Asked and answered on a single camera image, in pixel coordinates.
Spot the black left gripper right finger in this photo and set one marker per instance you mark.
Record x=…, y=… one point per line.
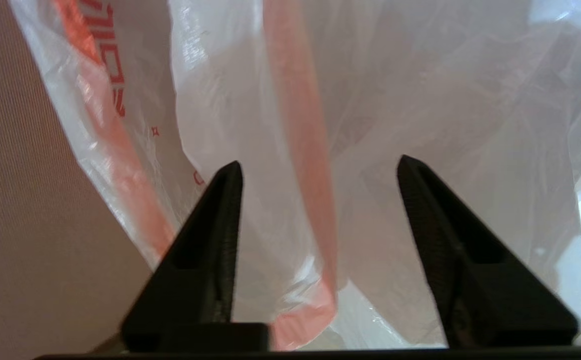
x=490, y=305

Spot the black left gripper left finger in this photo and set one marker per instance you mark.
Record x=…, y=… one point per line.
x=200, y=290

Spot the white plastic bag orange trim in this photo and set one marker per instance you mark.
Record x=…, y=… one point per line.
x=370, y=100

